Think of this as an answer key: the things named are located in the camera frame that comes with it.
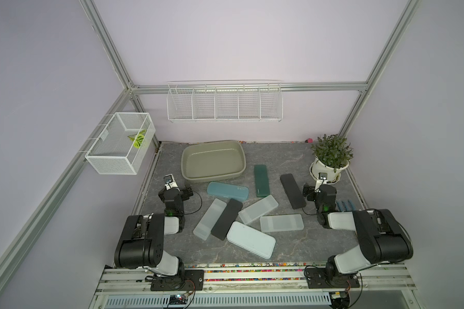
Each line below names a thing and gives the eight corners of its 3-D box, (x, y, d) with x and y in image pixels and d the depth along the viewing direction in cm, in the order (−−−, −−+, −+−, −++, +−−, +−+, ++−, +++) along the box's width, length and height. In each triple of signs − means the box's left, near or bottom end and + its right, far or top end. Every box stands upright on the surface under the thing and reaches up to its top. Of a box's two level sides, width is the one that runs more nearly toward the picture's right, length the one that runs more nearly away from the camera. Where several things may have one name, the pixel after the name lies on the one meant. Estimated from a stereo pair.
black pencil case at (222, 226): (210, 233, 87) (209, 231, 85) (231, 199, 98) (231, 197, 96) (223, 241, 85) (223, 239, 83) (243, 205, 96) (243, 203, 94)
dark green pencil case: (255, 197, 99) (256, 195, 98) (254, 166, 112) (254, 164, 110) (270, 197, 99) (270, 195, 98) (266, 166, 112) (267, 164, 110)
